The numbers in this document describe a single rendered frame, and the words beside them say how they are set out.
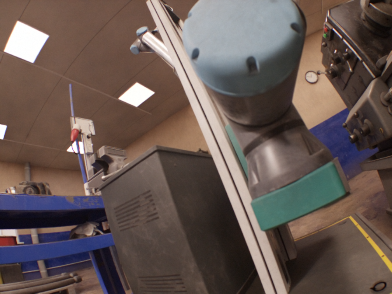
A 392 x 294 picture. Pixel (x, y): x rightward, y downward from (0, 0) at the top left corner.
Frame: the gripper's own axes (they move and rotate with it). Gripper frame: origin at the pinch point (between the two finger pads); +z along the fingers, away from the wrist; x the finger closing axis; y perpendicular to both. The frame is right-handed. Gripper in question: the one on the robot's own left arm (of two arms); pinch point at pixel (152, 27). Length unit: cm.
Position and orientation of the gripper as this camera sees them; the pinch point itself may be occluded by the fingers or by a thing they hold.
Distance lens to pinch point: 186.9
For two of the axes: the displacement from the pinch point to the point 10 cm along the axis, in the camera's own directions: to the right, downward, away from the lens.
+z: 3.1, -8.9, 3.5
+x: 9.2, 1.9, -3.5
